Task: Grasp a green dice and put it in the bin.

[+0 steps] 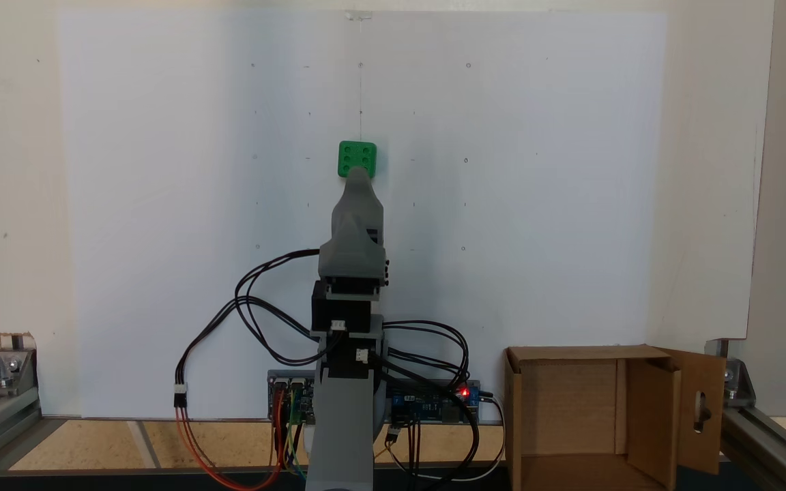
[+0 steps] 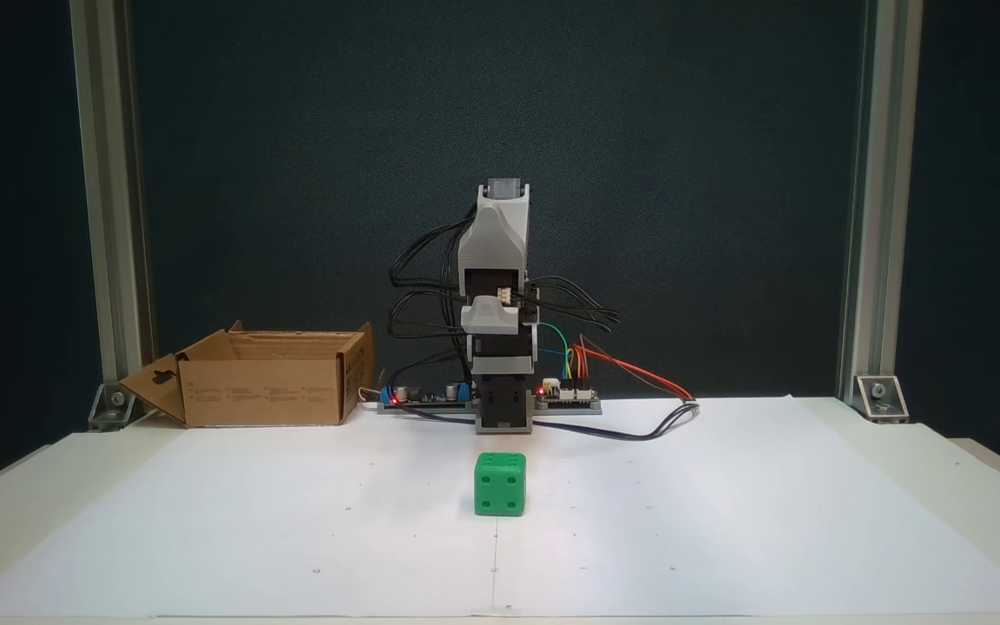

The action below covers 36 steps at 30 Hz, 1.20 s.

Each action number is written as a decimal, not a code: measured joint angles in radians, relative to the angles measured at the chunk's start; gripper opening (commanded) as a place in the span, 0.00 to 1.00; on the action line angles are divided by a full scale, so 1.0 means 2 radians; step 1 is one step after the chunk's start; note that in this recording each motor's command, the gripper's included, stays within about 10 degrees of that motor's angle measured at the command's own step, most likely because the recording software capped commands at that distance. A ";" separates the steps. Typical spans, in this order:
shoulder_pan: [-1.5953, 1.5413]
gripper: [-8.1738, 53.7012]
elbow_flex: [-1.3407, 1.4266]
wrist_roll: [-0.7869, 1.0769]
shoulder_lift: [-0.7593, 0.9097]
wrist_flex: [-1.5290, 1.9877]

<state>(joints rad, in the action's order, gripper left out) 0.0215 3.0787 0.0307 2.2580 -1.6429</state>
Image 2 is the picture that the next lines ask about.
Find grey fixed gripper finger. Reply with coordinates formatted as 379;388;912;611
462;296;523;337

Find green dice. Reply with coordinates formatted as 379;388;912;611
474;451;528;518

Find circuit board with blue parts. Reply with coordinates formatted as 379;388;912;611
378;378;477;415

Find circuit board with white connector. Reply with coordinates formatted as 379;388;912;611
535;378;603;417

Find open brown cardboard box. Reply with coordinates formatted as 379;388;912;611
118;320;377;429

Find green jumper wire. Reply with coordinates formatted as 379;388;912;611
538;322;573;381

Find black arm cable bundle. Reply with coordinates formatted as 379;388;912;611
387;204;478;409
524;275;622;336

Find red orange jumper wire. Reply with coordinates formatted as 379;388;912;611
574;334;696;403

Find long dark table cable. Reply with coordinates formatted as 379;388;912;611
389;398;701;443

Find metal corner bracket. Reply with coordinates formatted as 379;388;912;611
852;374;910;425
87;382;159;432

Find aluminium frame post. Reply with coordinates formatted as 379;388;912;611
837;0;924;409
69;0;155;411

